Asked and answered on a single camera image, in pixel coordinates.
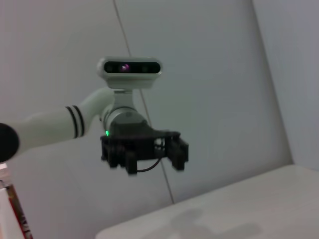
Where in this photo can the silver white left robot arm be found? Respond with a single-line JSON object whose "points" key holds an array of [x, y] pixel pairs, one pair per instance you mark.
{"points": [[49, 124]]}

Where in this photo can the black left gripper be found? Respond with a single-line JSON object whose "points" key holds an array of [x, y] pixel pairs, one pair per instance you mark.
{"points": [[134, 142]]}

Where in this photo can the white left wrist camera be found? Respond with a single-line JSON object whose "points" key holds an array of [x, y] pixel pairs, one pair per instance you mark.
{"points": [[129, 74]]}

